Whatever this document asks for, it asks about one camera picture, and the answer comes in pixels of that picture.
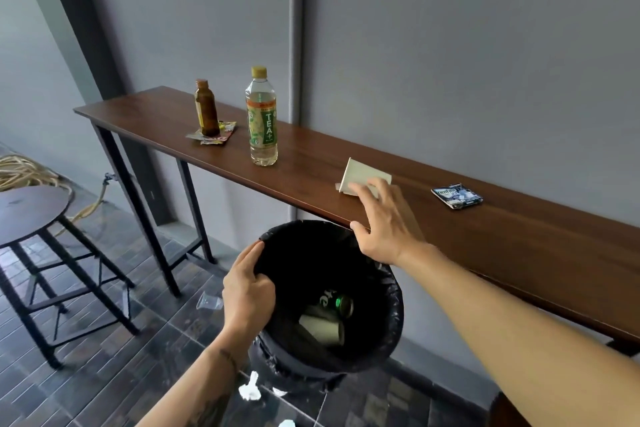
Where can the green drink can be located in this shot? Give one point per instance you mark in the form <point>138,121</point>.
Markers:
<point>342,305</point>

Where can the brown glass bottle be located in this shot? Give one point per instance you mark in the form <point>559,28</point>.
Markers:
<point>206,114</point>

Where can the person's right thumb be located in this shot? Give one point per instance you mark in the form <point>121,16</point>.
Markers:
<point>361,228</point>

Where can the small white paper scrap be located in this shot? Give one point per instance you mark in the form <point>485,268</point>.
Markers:
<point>279,391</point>
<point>287,423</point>

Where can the black trash bin with bag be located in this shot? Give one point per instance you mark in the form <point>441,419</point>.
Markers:
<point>305,256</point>

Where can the person's left hand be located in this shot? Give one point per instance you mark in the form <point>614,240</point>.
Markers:
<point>246,294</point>

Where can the clear plastic cup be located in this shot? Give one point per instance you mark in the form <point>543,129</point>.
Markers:
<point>209,301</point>

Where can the round wooden stool black legs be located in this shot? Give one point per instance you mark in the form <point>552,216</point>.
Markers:
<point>32,209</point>

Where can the white folded paper cup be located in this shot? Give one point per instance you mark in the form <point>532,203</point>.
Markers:
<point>361,174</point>

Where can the black metal table frame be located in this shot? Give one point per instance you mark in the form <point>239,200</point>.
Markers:
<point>150,236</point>

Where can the crumpled white tissue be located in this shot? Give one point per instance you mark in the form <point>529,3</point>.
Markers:
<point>249,389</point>

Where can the blue cigarette pack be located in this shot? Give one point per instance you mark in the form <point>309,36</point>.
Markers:
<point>457,196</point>

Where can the person's right middle finger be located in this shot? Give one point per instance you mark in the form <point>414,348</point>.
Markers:
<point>384,187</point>

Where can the beige paper cup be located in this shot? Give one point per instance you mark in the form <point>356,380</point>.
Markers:
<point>322,326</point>

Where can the red yellow sachet wrapper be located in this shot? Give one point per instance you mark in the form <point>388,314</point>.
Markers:
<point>225,131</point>

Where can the person's right forearm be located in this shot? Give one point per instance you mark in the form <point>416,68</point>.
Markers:
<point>500,331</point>

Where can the person's left forearm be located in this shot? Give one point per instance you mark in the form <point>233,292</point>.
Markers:
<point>200,386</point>

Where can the clear tea bottle green label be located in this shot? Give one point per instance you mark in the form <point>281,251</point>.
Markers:
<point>262,126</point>

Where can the person's left thumb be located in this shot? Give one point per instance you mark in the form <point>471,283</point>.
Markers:
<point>265,284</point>

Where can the person's right hand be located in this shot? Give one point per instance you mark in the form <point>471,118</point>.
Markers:
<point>387,229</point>

